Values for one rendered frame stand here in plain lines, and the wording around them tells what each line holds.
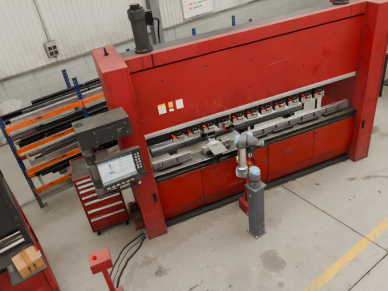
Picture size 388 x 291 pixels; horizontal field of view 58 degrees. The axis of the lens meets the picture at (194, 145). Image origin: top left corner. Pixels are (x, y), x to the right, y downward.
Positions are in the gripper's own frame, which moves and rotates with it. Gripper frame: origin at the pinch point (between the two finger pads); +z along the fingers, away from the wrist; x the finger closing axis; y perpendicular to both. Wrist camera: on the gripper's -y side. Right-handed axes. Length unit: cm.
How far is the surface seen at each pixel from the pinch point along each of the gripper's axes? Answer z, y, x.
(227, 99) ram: -67, 36, 10
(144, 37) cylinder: -158, 53, 93
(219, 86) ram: -86, 38, 19
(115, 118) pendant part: -111, -3, 147
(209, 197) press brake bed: 62, 17, 52
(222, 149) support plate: -15.1, 14.0, 30.7
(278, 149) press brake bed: 21, 16, -53
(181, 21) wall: -6, 505, -110
